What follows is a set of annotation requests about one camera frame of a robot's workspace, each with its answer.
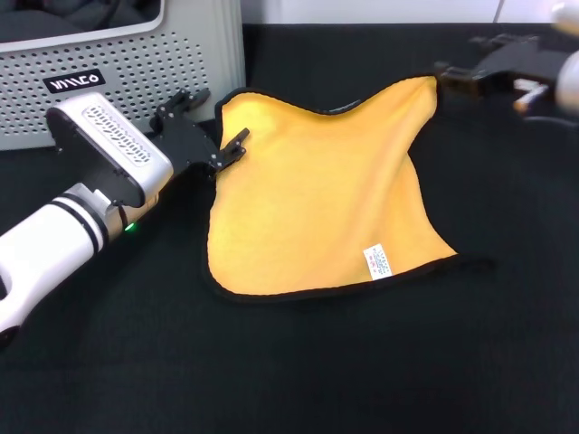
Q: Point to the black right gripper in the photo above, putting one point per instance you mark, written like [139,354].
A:
[520,61]

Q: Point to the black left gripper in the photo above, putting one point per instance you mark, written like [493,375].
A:
[187,142]

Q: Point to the yellow grey towel black trim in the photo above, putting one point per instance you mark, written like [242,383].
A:
[325,190]

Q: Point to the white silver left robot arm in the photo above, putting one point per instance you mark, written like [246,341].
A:
[50,244]

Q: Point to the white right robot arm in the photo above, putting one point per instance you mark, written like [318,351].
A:
[570,81]

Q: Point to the grey perforated storage box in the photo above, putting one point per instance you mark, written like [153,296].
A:
[181,59]

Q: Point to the dark grey towel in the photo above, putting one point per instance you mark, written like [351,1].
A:
[113,13]
[31,25]

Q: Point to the white towel care tag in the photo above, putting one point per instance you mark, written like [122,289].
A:
[377,263]

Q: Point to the black tablecloth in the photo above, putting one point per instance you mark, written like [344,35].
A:
[294,370]

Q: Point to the black logo label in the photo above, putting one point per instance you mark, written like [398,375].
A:
[74,83]

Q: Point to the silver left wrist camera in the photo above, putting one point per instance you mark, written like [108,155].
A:
[113,140]

